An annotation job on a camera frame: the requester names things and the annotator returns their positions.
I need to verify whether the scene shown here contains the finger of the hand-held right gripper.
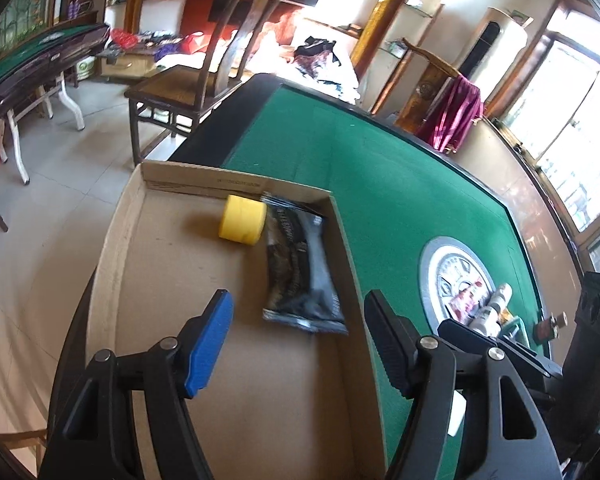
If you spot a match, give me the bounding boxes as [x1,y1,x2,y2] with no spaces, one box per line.
[437,319,563,386]

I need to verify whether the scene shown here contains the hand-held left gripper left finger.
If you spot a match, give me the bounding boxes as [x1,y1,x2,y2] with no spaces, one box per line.
[39,289,234,480]

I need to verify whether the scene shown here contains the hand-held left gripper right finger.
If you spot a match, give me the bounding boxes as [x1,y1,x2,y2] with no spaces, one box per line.
[364,290,563,480]

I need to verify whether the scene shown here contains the white bottle with red label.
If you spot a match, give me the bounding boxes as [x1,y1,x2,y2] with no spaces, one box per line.
[472,305,503,336]

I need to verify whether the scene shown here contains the red and white printed packet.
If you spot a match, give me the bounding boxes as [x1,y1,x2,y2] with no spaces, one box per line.
[447,280,488,323]

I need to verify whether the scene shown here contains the cardboard box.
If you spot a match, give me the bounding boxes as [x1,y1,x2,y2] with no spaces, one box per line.
[86,160,388,480]

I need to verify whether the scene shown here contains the dark red canister with spool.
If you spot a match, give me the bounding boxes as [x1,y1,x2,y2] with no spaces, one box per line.
[534,311,570,342]

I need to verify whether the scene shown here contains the round silver table control panel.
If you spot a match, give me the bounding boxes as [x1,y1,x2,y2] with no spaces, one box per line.
[419,236,497,333]

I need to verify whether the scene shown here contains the black packet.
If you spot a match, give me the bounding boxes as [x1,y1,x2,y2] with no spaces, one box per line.
[260,195,350,336]

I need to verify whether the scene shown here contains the yellow tape roll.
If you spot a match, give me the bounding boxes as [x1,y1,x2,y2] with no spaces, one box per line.
[218,195,268,247]

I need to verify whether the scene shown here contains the green felt mahjong table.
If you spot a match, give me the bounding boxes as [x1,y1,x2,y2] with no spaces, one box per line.
[45,72,586,480]

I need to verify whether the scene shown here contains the maroon cloth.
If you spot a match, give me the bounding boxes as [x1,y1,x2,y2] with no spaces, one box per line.
[415,74,485,153]

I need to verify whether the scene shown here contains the window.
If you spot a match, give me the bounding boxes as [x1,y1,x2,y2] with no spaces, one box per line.
[500,0,600,276]

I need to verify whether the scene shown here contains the wooden armchair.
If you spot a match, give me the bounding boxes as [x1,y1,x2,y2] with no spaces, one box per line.
[397,37,486,153]
[124,0,293,166]

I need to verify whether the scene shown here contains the white cloth pile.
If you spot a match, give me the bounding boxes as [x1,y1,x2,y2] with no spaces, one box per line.
[250,25,361,106]

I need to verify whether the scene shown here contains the low wooden drawer cabinet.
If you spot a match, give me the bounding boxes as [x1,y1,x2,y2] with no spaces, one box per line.
[100,47,158,81]

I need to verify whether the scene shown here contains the white standing air conditioner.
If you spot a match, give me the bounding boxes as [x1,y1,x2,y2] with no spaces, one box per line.
[457,6,528,106]

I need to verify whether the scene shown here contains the dark clothes pile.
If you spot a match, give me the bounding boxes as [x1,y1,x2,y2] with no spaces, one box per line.
[292,36,342,78]

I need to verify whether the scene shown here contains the red plastic bag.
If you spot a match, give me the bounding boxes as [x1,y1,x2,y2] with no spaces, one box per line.
[111,29,138,51]

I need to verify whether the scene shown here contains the dark brown mahjong table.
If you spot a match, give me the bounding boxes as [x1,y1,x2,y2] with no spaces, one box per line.
[0,22,112,184]

